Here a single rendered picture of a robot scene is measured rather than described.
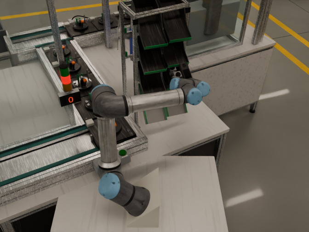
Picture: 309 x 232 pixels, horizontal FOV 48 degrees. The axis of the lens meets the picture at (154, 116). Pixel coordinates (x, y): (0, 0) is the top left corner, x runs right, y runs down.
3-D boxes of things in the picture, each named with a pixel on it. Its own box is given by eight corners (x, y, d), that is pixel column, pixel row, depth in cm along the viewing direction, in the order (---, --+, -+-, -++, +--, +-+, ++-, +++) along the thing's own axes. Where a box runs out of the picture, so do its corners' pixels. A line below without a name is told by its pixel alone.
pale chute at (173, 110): (185, 113, 223) (187, 112, 219) (166, 117, 220) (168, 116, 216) (176, 71, 224) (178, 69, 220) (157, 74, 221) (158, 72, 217)
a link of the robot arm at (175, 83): (178, 81, 163) (199, 84, 167) (170, 75, 173) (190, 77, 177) (174, 97, 166) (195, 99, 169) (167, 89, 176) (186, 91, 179)
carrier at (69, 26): (98, 32, 309) (96, 19, 301) (72, 38, 300) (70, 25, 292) (88, 21, 325) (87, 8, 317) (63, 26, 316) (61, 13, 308)
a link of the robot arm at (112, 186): (120, 210, 167) (98, 199, 161) (115, 194, 179) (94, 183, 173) (135, 192, 166) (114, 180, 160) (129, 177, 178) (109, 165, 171)
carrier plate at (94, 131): (136, 136, 212) (136, 134, 211) (100, 149, 203) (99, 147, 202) (120, 113, 228) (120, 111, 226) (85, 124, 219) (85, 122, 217)
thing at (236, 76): (256, 112, 378) (276, 42, 320) (168, 146, 337) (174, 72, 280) (219, 79, 422) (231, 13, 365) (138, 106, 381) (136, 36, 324)
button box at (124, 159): (130, 161, 203) (130, 154, 199) (97, 175, 195) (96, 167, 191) (126, 153, 208) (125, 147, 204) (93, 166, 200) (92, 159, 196)
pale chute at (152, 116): (165, 120, 218) (167, 119, 214) (145, 124, 215) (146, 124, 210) (156, 77, 219) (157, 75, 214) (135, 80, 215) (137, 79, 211)
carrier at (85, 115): (119, 112, 229) (118, 97, 220) (84, 123, 220) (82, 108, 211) (105, 92, 244) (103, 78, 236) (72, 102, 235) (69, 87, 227)
